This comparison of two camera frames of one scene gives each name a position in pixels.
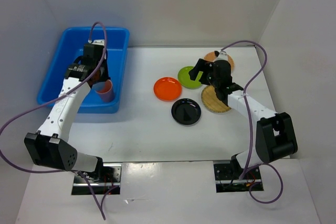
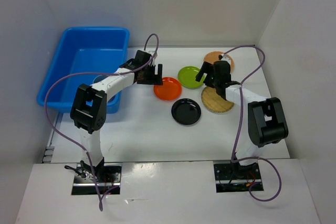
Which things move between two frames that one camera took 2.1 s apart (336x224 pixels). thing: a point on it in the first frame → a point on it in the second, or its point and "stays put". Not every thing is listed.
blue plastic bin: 70,46 stays put
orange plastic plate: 167,89 stays put
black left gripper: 105,76 → 156,79
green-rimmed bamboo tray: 210,100 stays put
